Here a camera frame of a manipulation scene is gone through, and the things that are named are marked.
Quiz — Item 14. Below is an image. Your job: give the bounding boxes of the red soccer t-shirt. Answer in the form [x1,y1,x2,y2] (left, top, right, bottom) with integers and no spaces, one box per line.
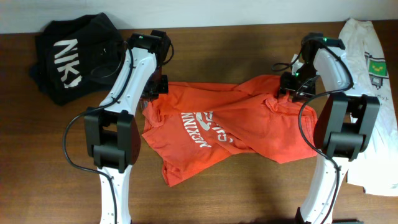
[142,75,317,187]

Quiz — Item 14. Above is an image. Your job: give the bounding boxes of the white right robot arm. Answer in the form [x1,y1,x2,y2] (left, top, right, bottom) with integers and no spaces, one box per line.
[278,33,380,224]

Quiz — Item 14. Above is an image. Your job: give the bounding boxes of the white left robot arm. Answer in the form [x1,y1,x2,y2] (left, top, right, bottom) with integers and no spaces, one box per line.
[84,30,174,223]

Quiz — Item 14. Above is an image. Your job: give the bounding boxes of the black Nike t-shirt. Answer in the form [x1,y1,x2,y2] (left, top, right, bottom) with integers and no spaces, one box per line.
[35,12,125,105]

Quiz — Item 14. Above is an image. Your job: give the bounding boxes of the white printed t-shirt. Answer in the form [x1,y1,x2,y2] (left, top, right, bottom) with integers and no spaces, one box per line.
[339,18,397,197]

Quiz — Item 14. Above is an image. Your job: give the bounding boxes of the dark navy folded garment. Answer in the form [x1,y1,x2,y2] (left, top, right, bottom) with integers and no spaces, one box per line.
[29,64,65,106]

